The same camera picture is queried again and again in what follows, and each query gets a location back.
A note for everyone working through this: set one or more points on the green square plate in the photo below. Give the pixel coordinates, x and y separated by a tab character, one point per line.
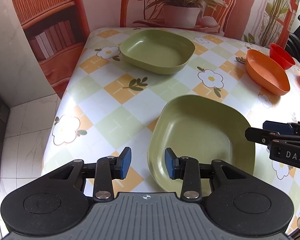
201	128
157	51

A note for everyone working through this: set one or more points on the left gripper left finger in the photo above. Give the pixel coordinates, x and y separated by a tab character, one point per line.
106	170

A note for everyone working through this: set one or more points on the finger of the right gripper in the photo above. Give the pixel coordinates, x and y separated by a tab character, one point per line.
272	139
291	128

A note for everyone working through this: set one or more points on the printed room backdrop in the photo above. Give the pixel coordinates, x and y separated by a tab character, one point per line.
57	29

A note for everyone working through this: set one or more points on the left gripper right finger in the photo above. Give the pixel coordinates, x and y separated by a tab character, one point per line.
190	171

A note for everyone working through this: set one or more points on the red plastic bowl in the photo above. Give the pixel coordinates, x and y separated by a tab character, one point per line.
281	56

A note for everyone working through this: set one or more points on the orange square plate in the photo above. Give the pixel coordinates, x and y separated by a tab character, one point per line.
266	72

